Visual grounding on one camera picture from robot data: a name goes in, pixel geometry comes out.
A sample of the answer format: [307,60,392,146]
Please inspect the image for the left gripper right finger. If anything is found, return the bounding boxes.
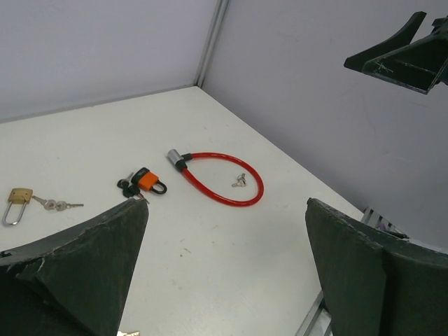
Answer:
[305,198,447,335]

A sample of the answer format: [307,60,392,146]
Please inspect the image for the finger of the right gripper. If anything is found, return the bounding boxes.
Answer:
[362,34,447,95]
[344,11,427,70]

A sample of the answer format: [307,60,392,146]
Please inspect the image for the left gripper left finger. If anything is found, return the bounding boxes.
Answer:
[1,199,149,335]

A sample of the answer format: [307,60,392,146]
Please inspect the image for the green cable lock keys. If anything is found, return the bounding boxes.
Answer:
[117,331,141,336]

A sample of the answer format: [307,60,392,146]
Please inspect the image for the small padlock silver keys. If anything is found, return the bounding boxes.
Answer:
[31,195,84,212]

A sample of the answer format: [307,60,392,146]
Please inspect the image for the small brass padlock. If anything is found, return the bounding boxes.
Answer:
[1,188,34,226]

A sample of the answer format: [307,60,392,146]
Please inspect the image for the black head keys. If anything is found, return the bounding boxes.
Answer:
[117,172,149,203]

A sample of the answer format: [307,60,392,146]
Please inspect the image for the orange black padlock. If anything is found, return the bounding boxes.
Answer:
[131,167,167,195]

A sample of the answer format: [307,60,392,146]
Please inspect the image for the red cable lock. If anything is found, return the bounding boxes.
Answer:
[167,149,265,207]

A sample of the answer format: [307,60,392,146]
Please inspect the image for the red cable lock keys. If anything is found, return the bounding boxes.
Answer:
[232,173,246,188]

